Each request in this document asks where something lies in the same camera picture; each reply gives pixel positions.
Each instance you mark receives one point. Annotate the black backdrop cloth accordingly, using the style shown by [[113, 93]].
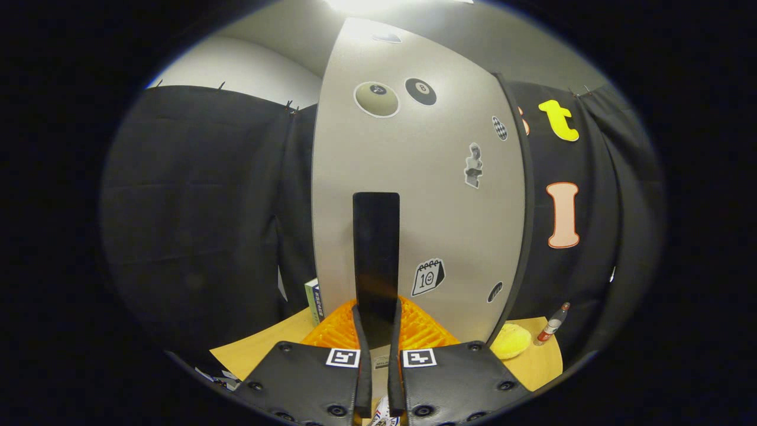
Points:
[[195, 207]]

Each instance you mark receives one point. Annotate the large ceiling light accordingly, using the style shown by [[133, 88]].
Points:
[[390, 5]]

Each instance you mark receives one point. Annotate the green book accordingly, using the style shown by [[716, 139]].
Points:
[[309, 296]]

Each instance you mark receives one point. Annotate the beige shoe cabinet door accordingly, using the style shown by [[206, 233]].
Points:
[[437, 225]]

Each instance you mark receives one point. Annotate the blue book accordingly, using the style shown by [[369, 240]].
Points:
[[318, 305]]

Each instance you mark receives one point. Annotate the yellow plush toy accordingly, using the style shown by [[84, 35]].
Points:
[[510, 342]]

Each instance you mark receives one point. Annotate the red label bottle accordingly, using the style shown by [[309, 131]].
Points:
[[550, 326]]

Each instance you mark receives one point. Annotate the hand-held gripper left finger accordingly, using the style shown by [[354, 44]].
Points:
[[313, 384]]

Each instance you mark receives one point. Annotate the grey shoe cabinet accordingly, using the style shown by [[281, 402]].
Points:
[[526, 236]]

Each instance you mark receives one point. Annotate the white canvas shoe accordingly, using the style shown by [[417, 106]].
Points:
[[383, 414]]

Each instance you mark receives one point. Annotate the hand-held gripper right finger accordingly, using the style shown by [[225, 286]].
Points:
[[455, 384]]

